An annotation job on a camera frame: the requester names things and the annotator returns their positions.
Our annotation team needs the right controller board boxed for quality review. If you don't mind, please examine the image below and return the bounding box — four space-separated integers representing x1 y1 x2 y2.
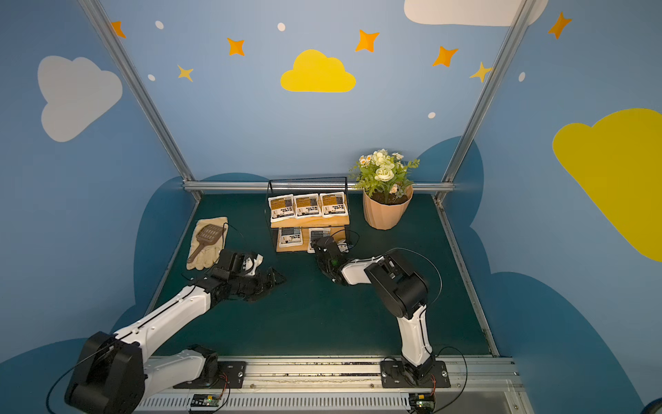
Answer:
409 393 436 414

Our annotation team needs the controller board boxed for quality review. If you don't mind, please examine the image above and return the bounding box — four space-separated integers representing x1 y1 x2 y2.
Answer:
409 393 436 414
189 393 222 412

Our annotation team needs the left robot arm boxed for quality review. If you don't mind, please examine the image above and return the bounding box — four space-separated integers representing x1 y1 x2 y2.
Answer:
64 249 286 413

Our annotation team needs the yellow coffee bag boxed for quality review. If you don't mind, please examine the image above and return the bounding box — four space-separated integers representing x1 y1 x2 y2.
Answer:
294 193 322 218
320 191 348 217
267 194 296 223

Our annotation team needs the brown slotted scoop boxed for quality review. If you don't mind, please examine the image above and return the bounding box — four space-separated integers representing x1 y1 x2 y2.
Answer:
187 224 225 263

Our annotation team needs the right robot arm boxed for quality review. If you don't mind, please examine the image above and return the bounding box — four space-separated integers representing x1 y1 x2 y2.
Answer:
311 236 435 383

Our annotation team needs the wooden two-tier shelf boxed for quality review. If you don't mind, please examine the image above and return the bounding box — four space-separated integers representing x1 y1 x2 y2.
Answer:
264 176 350 254

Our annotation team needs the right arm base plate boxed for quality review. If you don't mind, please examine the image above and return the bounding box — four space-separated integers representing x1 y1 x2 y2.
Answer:
379 359 451 389

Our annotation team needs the grey coffee bag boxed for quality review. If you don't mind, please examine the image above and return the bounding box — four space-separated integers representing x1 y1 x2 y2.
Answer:
279 227 303 248
307 228 331 254

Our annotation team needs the left controller board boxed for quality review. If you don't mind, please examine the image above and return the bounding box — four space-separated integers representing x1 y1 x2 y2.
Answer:
189 393 222 412

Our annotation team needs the potted white flower plant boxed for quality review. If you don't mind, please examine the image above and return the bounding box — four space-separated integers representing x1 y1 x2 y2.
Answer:
352 148 420 230

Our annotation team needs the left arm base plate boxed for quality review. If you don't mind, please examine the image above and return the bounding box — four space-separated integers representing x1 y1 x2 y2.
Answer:
206 361 248 390

